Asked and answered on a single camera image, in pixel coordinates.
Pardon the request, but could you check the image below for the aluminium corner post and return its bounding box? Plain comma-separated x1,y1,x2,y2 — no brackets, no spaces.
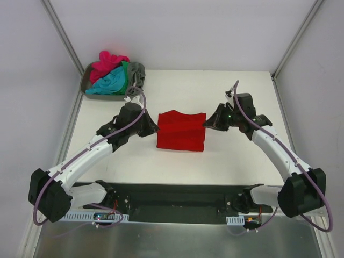
40,0,84,75
271,0,325,82

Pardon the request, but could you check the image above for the red t shirt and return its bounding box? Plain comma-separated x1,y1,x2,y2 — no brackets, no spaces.
156,110,206,152

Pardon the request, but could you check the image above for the cyan t shirt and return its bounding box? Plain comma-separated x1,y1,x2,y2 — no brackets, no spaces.
85,66,126,95

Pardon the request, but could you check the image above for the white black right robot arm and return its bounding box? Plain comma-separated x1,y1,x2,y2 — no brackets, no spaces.
203,90,326,218

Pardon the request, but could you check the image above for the right aluminium corner post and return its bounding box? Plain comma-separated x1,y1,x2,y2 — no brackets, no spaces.
271,0,325,82

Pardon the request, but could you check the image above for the green t shirt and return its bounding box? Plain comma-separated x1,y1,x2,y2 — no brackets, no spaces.
115,61,130,95

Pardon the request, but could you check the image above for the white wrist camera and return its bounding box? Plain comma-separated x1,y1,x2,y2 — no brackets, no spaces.
225,89,234,103
124,95,144,107

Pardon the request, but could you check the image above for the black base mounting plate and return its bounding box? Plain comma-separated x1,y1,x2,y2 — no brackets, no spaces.
82,180,273,225

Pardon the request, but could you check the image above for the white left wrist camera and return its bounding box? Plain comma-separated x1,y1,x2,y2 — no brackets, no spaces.
124,95,144,107

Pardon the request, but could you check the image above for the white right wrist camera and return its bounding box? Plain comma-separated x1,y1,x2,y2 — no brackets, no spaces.
225,89,234,103

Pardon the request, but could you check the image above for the white right cable duct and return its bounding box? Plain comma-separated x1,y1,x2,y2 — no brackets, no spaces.
226,215,245,226

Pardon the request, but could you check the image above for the left aluminium corner post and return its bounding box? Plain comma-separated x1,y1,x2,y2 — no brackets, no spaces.
40,0,84,75

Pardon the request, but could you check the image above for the pink t shirt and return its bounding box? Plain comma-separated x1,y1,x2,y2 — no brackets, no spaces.
90,51,130,83

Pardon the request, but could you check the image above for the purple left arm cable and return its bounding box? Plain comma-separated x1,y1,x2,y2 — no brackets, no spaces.
32,85,147,238

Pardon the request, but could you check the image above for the grey plastic laundry tray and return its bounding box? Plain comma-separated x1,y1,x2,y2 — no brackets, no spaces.
80,61,130,101

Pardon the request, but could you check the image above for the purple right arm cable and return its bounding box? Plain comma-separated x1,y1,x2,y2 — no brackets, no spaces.
228,80,335,237

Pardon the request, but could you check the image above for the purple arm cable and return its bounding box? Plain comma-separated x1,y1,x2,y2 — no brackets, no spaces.
228,80,335,237
32,85,147,238

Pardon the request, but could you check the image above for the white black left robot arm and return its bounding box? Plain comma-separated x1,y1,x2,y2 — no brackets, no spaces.
28,103,159,223

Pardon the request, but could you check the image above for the grey t shirt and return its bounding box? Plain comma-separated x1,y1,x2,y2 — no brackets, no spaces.
125,62,146,96

